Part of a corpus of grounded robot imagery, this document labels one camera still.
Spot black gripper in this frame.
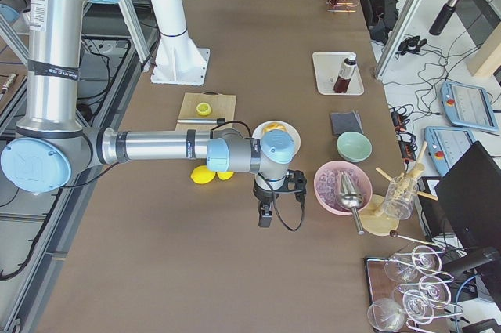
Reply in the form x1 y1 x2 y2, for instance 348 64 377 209
253 174 285 228

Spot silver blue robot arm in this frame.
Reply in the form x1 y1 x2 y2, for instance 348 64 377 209
1 0 306 227

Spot cream rabbit tray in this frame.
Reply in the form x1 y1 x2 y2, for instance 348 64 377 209
312 51 364 96

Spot dark tea bottle on tray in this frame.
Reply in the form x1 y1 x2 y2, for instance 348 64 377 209
333 52 357 93

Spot yellow lemon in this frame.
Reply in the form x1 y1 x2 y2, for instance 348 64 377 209
190 165 216 185
216 171 234 180

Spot pink bowl with ice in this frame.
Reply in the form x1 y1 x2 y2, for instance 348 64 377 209
314 161 373 215

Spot white round plate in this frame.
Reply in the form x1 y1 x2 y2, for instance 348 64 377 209
252 120 301 156

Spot metal ice scoop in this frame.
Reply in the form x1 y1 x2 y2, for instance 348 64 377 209
337 172 365 235

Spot mint green bowl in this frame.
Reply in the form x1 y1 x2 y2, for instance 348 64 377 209
337 132 373 163

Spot wooden mug tree stand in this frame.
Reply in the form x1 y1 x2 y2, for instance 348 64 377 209
360 141 438 236

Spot steel muddler bar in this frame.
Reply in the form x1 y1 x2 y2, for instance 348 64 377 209
177 118 225 125

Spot bamboo cutting board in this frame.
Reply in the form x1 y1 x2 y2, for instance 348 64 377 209
175 92 236 131

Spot grey folded cloth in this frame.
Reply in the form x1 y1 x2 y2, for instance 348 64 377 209
330 111 364 136

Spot half lemon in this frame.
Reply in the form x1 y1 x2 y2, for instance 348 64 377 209
196 102 212 117

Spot clear glass mug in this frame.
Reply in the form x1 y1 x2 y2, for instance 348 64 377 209
382 176 417 220

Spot wine glass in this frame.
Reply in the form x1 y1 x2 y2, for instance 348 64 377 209
367 298 405 332
418 276 451 309
384 253 419 283
411 245 442 275

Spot blue teach pendant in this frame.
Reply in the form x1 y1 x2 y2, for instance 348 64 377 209
424 126 475 176
441 81 499 132

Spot black computer monitor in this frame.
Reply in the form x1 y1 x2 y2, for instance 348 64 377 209
436 141 500 250

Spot black thermos bottle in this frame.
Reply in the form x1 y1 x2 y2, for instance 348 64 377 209
428 0 461 36

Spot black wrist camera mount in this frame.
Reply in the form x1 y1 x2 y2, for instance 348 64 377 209
283 169 307 201

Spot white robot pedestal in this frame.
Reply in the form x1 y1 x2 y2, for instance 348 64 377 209
150 0 210 86

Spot aluminium frame post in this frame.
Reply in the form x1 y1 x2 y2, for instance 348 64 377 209
374 0 422 81

